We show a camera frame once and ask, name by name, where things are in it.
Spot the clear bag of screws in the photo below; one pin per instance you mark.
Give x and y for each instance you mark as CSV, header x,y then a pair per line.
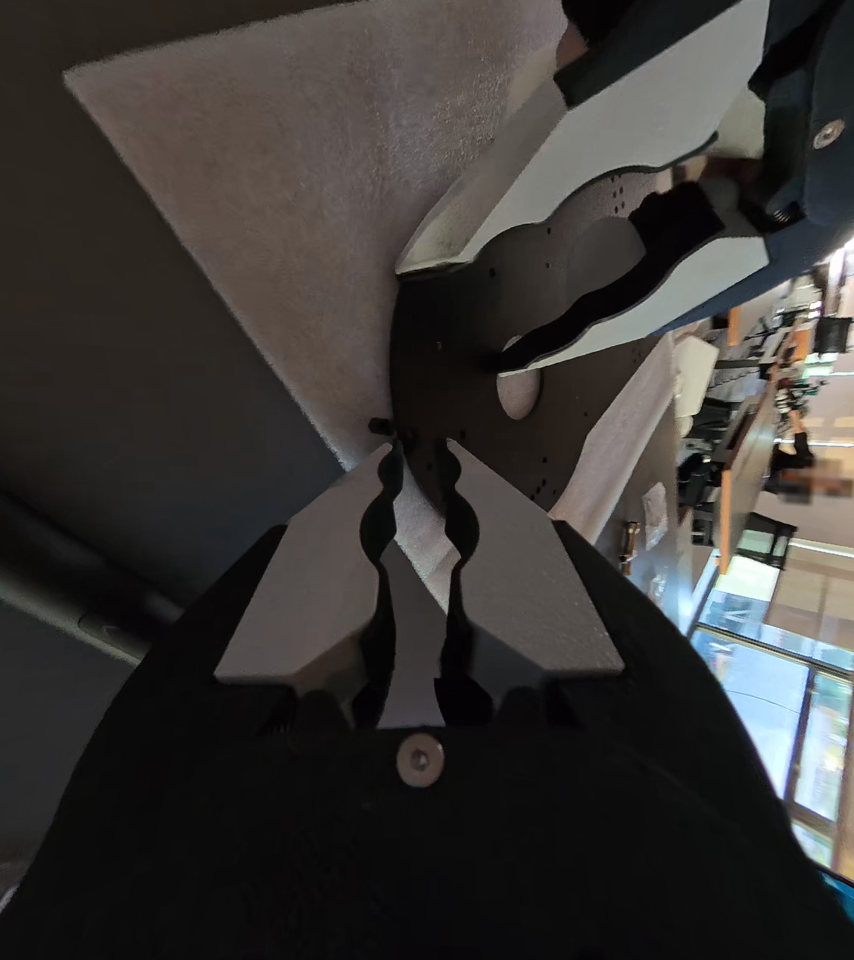
x,y
653,510

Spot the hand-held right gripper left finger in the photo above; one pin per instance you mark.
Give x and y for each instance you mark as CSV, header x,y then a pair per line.
x,y
314,600

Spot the metal cross wrench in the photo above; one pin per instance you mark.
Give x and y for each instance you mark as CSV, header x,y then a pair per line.
x,y
633,547

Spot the person's left hand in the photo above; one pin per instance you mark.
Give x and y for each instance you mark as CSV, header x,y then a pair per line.
x,y
571,49

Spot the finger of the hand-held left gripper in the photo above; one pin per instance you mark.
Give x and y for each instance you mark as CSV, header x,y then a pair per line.
x,y
622,127
697,277

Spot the white foam sheet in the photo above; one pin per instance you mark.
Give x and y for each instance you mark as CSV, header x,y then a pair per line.
x,y
284,187

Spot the small black nut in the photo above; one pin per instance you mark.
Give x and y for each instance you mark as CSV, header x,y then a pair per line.
x,y
379,426

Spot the dark desk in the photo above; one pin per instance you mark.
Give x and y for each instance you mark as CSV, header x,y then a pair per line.
x,y
97,300

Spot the black metal plate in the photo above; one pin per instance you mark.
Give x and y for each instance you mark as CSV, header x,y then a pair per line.
x,y
434,360

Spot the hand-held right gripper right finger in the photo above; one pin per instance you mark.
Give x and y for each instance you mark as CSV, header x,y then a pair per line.
x,y
532,600

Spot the wooden background desk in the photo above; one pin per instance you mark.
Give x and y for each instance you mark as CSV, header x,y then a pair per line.
x,y
742,487

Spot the glass partition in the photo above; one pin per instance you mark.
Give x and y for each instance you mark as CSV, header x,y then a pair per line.
x,y
772,712

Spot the white box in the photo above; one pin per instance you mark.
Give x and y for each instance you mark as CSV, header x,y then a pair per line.
x,y
697,375

